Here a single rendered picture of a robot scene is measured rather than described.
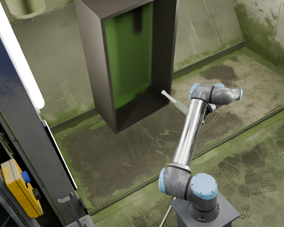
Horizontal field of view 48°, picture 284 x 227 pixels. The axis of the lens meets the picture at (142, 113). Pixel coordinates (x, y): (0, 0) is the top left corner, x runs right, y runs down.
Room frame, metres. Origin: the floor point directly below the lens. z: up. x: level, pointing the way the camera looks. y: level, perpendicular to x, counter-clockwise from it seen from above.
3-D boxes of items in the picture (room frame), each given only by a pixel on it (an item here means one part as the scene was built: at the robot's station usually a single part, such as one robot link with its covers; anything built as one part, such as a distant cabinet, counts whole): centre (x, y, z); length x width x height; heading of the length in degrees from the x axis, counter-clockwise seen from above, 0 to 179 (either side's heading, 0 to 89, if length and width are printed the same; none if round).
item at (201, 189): (1.02, -0.27, 0.83); 0.17 x 0.15 x 0.18; 59
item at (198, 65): (3.00, -0.22, 0.11); 2.70 x 0.02 x 0.13; 112
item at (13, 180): (0.80, 0.53, 1.42); 0.12 x 0.06 x 0.26; 22
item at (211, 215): (1.02, -0.28, 0.69); 0.19 x 0.19 x 0.10
